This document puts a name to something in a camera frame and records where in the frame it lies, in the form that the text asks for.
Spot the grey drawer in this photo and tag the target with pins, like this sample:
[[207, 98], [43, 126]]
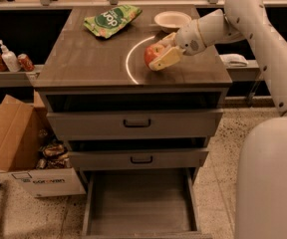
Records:
[[134, 125], [141, 204], [138, 159]]

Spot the bottom grey drawer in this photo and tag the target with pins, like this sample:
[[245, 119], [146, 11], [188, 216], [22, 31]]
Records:
[[141, 204]]

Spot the middle grey drawer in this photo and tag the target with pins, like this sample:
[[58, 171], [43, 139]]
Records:
[[138, 159]]

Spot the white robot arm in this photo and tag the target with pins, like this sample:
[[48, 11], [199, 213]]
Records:
[[261, 184]]

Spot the folded white cloth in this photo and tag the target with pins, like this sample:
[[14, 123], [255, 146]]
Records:
[[234, 60]]

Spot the white printed cardboard box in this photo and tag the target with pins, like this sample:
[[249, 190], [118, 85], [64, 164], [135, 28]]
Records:
[[50, 182]]

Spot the top grey drawer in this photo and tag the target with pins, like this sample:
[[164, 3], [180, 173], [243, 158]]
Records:
[[134, 125]]

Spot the grey drawer cabinet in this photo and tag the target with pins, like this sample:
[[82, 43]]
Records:
[[84, 73]]

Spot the red soda can right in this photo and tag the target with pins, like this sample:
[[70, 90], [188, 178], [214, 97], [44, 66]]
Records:
[[26, 62]]

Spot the red apple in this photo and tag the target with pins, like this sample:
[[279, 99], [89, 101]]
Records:
[[151, 52]]

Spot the brown cardboard box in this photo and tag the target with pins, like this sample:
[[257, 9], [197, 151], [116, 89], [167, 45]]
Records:
[[20, 134]]

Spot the white paper bowl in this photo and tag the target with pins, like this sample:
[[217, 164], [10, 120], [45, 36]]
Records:
[[171, 21]]

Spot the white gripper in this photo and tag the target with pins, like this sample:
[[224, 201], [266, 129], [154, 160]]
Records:
[[188, 37]]

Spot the snack packets in box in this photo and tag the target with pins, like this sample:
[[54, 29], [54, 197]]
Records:
[[52, 153]]

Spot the green chip bag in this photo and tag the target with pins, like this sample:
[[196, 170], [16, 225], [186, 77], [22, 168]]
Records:
[[109, 23]]

